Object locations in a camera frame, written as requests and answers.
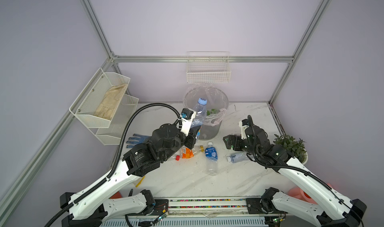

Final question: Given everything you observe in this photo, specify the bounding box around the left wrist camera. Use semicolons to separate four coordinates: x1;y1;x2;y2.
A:
180;108;197;136

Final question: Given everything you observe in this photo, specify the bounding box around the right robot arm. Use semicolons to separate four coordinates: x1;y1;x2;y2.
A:
223;116;367;227

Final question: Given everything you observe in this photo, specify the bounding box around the red cap clear bottle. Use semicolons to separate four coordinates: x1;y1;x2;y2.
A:
170;153;181;161

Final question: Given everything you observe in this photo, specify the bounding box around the aluminium rail with beads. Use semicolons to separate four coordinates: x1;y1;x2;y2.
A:
148;196;291;217

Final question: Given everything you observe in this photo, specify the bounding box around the colourful label clear bottle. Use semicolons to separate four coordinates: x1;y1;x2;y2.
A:
191;98;207;139

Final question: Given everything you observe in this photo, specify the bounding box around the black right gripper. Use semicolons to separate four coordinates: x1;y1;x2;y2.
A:
221;134;259;157

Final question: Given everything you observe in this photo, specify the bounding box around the blue dotted work glove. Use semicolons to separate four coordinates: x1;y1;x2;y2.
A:
126;133;150;148

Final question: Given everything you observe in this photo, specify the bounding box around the white mesh wall shelf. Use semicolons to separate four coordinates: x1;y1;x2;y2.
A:
69;69;139;145

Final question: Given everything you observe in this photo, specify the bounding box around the potted green plant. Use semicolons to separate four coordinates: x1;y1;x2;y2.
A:
273;134;308;164

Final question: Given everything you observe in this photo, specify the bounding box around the white wire wall basket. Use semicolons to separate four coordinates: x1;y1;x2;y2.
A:
187;51;232;84

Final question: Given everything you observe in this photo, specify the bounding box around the horizontal aluminium frame bar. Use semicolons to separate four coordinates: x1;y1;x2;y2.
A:
114;56;294;63

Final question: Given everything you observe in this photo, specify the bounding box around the grey mesh waste bin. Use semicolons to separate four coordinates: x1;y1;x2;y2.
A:
183;85;229;140

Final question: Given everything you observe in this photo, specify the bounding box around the white cap blue label bottle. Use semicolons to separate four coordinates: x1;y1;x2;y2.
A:
205;142;218;176

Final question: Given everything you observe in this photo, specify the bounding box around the aluminium frame post right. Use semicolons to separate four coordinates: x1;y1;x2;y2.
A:
268;0;332;105

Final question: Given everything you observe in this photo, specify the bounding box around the yellow cap orange bottle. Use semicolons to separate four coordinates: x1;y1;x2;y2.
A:
180;145;205;159

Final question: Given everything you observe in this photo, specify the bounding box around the beige cloth in shelf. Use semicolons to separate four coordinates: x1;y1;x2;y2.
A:
94;84;128;120

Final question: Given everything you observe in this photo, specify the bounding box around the bright green label bottle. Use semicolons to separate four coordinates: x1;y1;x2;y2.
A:
207;109;220;116

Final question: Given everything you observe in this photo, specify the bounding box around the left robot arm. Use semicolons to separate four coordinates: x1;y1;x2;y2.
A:
46;103;200;227

